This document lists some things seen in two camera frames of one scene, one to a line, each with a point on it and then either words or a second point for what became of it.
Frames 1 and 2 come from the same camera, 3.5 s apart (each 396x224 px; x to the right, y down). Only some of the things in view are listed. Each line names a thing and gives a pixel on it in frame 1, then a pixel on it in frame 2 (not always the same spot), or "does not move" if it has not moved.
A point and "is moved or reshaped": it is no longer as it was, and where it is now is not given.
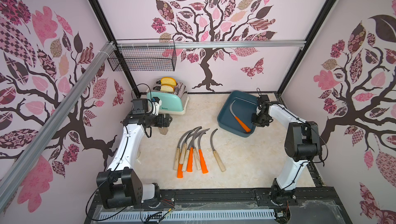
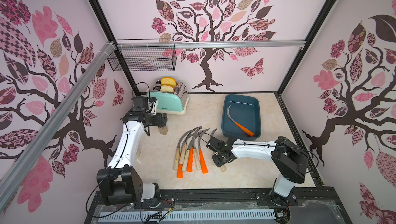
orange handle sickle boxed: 248,130 is moved or reshaped
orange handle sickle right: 204,168 does not move
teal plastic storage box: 235,114 is moved or reshaped
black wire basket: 144,60 does not move
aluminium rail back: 211,45 does not move
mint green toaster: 172,102 does not move
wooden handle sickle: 177,156 does not move
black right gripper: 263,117 → 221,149
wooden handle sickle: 194,146 does not move
